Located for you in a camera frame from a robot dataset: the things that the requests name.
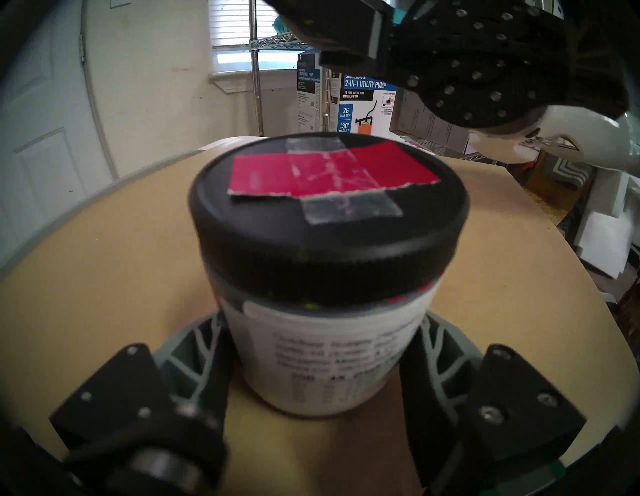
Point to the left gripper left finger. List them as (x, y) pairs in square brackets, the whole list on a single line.
[(195, 360)]

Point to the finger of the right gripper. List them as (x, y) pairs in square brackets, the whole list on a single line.
[(340, 25)]

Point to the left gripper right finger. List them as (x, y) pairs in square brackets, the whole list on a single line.
[(450, 380)]

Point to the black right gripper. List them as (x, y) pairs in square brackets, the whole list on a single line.
[(500, 60)]

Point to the black jar lid red tape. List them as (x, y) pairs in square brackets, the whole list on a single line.
[(325, 250)]

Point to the utility pump box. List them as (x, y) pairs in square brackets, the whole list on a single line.
[(360, 100)]

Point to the white window blind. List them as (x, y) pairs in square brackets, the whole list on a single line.
[(235, 25)]

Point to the white panel door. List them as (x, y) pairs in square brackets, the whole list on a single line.
[(45, 125)]

